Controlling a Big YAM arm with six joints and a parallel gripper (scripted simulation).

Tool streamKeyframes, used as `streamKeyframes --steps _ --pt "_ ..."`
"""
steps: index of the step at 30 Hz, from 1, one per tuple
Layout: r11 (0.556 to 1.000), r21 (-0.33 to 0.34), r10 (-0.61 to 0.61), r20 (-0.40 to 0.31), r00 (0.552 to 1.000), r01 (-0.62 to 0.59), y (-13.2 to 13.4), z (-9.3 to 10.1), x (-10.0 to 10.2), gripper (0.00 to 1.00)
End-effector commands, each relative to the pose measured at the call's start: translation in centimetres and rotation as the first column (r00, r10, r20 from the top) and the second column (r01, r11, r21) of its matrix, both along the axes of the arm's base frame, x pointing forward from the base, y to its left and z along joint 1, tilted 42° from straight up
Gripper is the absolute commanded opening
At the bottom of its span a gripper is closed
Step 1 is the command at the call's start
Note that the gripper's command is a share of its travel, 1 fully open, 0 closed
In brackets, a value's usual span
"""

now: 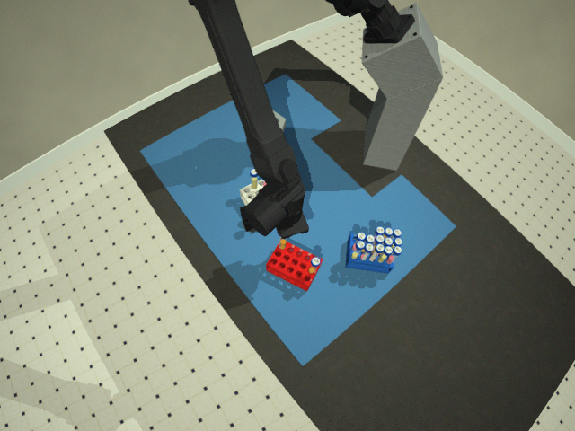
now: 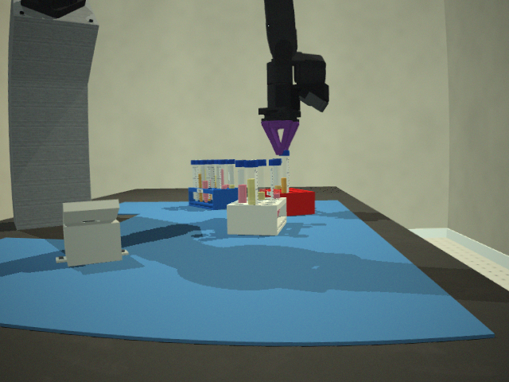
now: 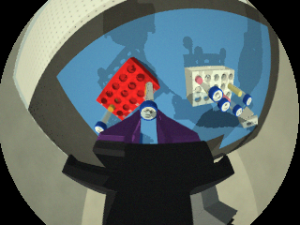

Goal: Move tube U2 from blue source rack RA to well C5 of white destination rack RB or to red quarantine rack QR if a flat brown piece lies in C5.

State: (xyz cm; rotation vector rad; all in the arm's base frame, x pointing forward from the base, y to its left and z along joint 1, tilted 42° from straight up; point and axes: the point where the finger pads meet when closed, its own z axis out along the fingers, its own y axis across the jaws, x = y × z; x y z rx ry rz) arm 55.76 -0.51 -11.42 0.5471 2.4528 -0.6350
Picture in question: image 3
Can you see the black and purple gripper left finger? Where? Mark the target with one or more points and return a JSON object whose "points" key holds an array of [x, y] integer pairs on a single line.
{"points": [[124, 130]]}

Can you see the blue bench mat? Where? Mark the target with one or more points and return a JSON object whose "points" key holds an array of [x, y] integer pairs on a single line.
{"points": [[166, 43]]}

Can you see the white tube rack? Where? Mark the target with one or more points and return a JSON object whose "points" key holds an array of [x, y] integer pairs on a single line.
{"points": [[215, 75]]}

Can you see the red tube rack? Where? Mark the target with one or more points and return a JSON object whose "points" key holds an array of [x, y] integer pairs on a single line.
{"points": [[128, 89]]}

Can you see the test tube with blue cap and pink liquid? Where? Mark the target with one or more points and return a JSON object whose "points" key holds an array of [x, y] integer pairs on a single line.
{"points": [[236, 109]]}

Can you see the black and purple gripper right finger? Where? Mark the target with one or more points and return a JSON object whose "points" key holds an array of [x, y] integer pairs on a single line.
{"points": [[173, 131]]}

